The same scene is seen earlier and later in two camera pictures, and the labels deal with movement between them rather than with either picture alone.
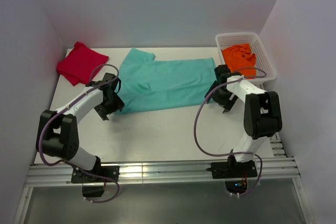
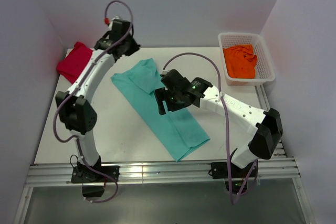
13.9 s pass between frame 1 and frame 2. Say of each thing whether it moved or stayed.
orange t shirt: stayed
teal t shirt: moved
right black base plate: stayed
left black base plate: stayed
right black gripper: moved
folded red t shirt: stayed
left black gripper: moved
